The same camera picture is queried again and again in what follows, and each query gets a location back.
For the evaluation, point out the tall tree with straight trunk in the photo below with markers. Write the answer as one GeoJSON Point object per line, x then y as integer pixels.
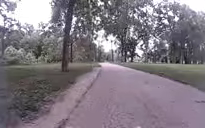
{"type": "Point", "coordinates": [66, 43]}

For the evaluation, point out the pinkish grey paved path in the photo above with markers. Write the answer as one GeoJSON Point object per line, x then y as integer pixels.
{"type": "Point", "coordinates": [133, 100]}

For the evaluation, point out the pale stone kerb strip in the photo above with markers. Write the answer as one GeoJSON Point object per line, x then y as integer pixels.
{"type": "Point", "coordinates": [61, 106]}

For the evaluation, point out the grass with bare patches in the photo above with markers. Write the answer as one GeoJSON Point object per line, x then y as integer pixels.
{"type": "Point", "coordinates": [40, 75]}

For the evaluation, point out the wood of park trees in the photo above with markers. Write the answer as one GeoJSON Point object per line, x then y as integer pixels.
{"type": "Point", "coordinates": [183, 40]}

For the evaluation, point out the green lawn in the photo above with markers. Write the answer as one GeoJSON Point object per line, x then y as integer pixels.
{"type": "Point", "coordinates": [190, 73]}

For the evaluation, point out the row of green bushes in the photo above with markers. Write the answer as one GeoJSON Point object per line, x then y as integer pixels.
{"type": "Point", "coordinates": [13, 55]}

